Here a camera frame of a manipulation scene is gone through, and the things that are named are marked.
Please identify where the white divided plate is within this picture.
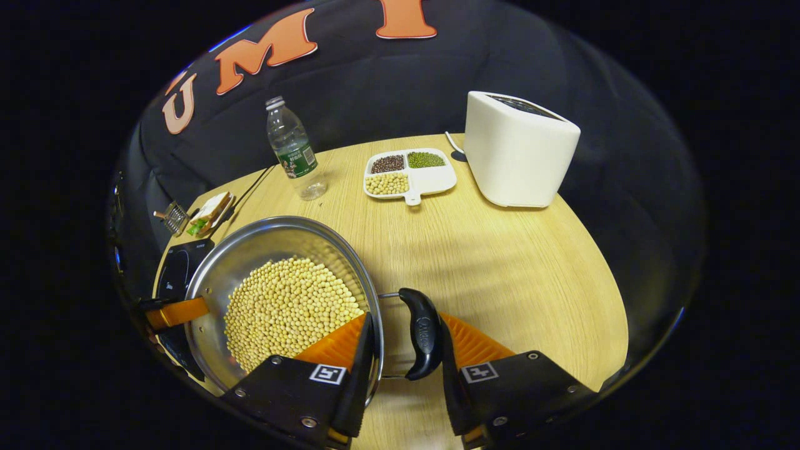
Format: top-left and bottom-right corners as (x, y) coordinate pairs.
(363, 148), (458, 207)

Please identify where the black cooktop cable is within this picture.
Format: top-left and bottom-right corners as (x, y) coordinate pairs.
(219, 164), (278, 229)

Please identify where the large pile of soybeans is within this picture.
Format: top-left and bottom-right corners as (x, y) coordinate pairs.
(223, 256), (366, 374)

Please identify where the small metal wire rack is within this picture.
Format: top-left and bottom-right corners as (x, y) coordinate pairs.
(154, 201), (190, 236)

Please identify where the stainless steel pot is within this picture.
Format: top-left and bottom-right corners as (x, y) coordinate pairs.
(184, 216), (446, 407)

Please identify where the black induction cooktop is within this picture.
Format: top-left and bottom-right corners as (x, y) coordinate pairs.
(152, 237), (216, 383)

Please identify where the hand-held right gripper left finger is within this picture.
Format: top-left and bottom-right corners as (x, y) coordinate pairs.
(222, 312), (376, 449)

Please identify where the small pile of soybeans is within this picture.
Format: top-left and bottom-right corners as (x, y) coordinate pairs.
(365, 172), (410, 196)

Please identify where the sandwich with lettuce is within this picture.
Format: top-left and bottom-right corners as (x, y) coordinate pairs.
(186, 192), (231, 237)

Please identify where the clear plastic water bottle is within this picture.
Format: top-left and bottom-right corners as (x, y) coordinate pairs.
(265, 96), (329, 201)

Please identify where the white toaster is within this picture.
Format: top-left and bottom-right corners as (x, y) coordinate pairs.
(464, 91), (581, 208)

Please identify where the black backdrop cloth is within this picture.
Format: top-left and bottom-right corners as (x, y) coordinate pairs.
(109, 0), (704, 376)

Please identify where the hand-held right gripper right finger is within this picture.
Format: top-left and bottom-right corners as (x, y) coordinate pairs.
(437, 311), (598, 449)

